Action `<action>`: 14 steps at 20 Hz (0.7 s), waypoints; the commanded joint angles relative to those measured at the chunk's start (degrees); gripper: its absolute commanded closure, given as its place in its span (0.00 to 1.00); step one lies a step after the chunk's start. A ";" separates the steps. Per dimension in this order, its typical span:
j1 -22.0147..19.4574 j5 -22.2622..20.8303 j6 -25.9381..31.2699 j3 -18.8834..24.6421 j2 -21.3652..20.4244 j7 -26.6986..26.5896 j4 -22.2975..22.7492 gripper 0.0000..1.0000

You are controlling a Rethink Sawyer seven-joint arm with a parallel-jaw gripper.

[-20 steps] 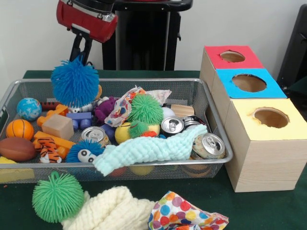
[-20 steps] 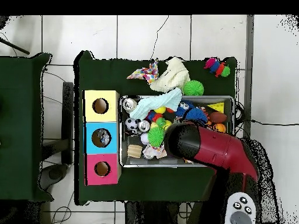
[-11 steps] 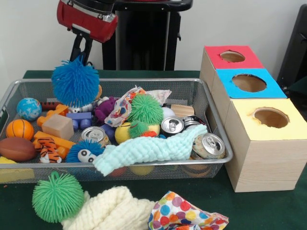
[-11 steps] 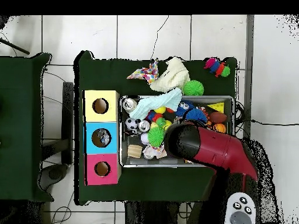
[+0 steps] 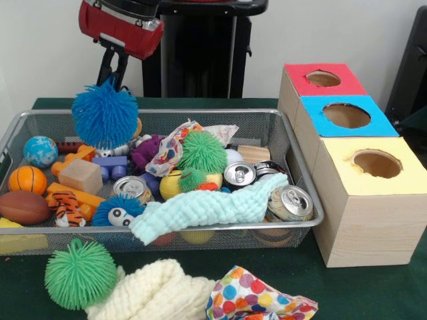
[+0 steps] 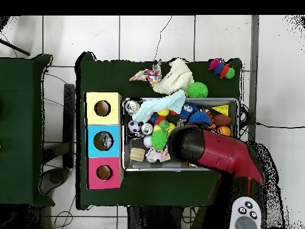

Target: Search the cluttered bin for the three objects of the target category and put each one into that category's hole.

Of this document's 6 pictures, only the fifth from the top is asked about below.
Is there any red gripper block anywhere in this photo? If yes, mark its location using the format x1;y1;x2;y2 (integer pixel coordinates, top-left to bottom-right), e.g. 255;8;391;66
78;0;165;93

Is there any blue spiky rubber ball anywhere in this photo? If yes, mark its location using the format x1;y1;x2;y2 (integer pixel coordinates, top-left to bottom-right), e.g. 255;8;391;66
71;75;140;150

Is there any green spiky rubber ball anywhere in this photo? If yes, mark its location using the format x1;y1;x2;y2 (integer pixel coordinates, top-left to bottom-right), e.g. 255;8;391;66
44;238;118;311
177;130;229;174

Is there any mint green knitted cloth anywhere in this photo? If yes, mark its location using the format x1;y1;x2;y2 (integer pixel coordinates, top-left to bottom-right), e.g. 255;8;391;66
129;173;290;246

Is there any cream knitted cloth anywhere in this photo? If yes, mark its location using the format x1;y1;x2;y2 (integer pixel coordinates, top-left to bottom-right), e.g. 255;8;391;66
85;260;218;320

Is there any colourful patterned cloth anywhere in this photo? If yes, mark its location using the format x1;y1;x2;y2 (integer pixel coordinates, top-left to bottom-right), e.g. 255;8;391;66
205;267;320;320

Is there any shallow clear mesh bin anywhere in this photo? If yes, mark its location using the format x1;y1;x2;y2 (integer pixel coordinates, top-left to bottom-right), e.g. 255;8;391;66
0;108;326;255

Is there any wooden box with three holes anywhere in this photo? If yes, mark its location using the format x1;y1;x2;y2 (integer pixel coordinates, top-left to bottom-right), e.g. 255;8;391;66
278;63;427;269

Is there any blue globe ball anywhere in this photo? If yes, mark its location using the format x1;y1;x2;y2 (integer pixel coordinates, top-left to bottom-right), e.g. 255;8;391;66
23;136;59;169

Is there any wooden cube block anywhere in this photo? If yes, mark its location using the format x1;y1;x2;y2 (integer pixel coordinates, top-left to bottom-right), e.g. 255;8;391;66
59;159;103;195

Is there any small orange basketball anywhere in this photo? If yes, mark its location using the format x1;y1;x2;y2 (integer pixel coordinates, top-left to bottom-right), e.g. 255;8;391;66
8;165;48;196

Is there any blue fuzzy googly-eyed toy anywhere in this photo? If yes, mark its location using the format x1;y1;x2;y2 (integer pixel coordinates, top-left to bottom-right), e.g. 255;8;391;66
92;195;146;228

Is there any orange striped tiger toy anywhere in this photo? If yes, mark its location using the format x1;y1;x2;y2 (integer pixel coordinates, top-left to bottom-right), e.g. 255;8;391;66
45;183;107;228

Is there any brown toy football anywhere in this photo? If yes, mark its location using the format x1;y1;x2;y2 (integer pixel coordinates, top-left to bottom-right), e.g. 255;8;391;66
0;191;51;226

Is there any black panel stand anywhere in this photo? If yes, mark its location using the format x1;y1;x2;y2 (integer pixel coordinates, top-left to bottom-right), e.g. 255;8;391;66
386;5;427;127

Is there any dark green table cloth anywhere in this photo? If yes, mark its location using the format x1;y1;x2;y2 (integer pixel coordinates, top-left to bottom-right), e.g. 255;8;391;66
0;97;427;320
399;105;427;132

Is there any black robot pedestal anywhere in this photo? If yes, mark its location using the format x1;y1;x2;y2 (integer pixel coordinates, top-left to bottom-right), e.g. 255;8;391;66
129;0;269;99

